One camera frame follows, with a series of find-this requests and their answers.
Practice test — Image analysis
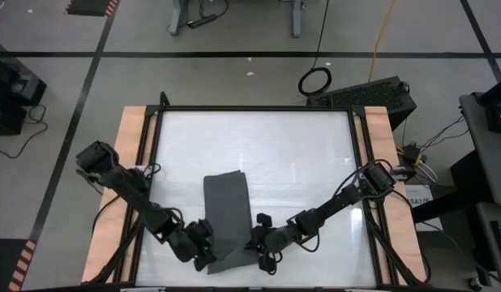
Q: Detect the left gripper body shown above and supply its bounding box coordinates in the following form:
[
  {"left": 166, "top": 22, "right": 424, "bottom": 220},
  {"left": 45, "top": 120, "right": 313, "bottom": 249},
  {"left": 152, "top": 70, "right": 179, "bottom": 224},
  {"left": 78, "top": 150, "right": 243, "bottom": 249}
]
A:
[{"left": 168, "top": 225, "right": 213, "bottom": 264}]

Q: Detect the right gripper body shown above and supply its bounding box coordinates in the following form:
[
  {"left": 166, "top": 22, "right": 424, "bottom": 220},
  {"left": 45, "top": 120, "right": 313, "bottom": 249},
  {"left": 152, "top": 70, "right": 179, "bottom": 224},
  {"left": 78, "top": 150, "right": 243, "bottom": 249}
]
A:
[{"left": 246, "top": 225, "right": 300, "bottom": 255}]

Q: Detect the grey waffle weave towel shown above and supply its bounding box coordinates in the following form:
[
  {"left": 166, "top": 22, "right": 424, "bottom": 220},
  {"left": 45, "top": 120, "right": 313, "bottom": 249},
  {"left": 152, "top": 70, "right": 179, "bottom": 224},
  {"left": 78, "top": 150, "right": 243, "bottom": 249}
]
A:
[{"left": 202, "top": 170, "right": 262, "bottom": 276}]

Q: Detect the wooden table side board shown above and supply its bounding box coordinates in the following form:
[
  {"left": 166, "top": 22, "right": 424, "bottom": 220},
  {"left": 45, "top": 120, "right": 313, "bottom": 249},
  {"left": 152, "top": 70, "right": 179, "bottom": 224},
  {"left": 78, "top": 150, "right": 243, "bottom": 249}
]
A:
[
  {"left": 353, "top": 105, "right": 429, "bottom": 285},
  {"left": 80, "top": 105, "right": 159, "bottom": 284}
]

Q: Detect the silver connector box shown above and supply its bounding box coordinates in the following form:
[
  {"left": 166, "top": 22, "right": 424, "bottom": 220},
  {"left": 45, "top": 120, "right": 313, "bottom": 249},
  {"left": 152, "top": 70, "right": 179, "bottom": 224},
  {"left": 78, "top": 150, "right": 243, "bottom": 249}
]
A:
[{"left": 390, "top": 165, "right": 417, "bottom": 182}]

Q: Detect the white paper label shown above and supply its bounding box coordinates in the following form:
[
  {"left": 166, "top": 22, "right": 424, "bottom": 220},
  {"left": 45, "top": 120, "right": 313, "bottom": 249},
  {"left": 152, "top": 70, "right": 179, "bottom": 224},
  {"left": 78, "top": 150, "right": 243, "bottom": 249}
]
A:
[{"left": 404, "top": 184, "right": 444, "bottom": 233}]

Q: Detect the black computer tower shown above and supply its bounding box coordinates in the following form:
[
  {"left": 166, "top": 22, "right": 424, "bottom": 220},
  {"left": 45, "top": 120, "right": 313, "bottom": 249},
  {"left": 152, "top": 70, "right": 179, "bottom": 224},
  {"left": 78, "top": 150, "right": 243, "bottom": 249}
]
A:
[{"left": 306, "top": 75, "right": 418, "bottom": 131}]

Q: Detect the black power adapter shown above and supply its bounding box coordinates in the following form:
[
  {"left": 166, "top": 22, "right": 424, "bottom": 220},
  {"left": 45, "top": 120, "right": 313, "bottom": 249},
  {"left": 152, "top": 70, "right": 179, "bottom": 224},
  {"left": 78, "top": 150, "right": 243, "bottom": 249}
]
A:
[{"left": 401, "top": 143, "right": 422, "bottom": 165}]

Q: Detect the black hazard striped mat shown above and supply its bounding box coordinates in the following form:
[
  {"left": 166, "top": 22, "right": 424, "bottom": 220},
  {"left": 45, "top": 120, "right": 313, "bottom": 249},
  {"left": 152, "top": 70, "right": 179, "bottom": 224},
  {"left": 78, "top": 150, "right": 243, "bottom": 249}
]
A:
[
  {"left": 0, "top": 238, "right": 38, "bottom": 292},
  {"left": 64, "top": 0, "right": 120, "bottom": 18}
]

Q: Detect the black desk base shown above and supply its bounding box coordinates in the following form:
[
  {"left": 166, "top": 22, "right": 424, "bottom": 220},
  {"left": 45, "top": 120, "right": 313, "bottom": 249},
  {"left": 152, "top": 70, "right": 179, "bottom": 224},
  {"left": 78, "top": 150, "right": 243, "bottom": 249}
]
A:
[{"left": 412, "top": 149, "right": 497, "bottom": 225}]

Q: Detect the grey desk leg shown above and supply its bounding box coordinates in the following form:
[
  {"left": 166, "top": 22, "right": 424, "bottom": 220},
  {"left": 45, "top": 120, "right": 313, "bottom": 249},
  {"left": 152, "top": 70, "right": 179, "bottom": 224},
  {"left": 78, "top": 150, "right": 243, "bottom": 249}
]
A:
[
  {"left": 290, "top": 0, "right": 305, "bottom": 39},
  {"left": 168, "top": 0, "right": 190, "bottom": 37}
]

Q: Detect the black power strip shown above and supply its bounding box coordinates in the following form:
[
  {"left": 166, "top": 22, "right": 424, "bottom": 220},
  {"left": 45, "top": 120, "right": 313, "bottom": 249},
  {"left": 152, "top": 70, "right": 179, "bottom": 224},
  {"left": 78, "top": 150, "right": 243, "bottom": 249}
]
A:
[{"left": 186, "top": 13, "right": 218, "bottom": 30}]

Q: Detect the small grey desk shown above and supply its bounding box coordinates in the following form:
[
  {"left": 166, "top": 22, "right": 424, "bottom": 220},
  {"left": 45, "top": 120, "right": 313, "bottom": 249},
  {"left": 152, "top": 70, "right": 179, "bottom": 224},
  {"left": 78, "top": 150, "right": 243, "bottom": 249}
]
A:
[{"left": 475, "top": 201, "right": 501, "bottom": 283}]

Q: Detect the large grey desk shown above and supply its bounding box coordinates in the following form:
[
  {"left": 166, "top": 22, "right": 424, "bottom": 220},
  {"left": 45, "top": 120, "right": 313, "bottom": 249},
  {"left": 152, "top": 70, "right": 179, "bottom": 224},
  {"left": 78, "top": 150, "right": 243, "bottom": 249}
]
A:
[{"left": 459, "top": 92, "right": 501, "bottom": 208}]

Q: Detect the black equipment stack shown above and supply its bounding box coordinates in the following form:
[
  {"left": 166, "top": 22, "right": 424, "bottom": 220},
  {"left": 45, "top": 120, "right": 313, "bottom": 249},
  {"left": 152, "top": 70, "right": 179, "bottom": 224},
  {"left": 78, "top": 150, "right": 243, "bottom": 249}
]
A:
[{"left": 0, "top": 37, "right": 48, "bottom": 137}]

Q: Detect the black screen device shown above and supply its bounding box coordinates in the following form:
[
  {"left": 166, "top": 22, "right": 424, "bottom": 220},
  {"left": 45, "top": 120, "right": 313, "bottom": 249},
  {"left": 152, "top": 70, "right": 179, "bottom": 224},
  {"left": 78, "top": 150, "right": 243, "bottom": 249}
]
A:
[{"left": 476, "top": 75, "right": 501, "bottom": 135}]

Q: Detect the black table frame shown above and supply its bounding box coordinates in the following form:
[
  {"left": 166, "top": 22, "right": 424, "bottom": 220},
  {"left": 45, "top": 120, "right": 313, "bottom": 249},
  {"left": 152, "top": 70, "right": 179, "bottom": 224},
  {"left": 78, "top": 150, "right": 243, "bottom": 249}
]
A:
[{"left": 88, "top": 91, "right": 432, "bottom": 287}]

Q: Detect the black coiled power cable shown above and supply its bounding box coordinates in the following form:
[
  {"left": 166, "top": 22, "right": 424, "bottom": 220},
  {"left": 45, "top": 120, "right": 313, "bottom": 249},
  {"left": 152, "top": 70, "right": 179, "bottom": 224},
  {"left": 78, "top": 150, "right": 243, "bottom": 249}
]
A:
[{"left": 297, "top": 0, "right": 333, "bottom": 98}]

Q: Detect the yellow orange power cable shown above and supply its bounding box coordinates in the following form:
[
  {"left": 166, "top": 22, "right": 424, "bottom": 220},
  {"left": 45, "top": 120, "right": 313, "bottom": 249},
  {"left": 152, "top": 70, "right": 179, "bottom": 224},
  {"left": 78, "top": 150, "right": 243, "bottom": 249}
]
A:
[{"left": 367, "top": 0, "right": 396, "bottom": 83}]

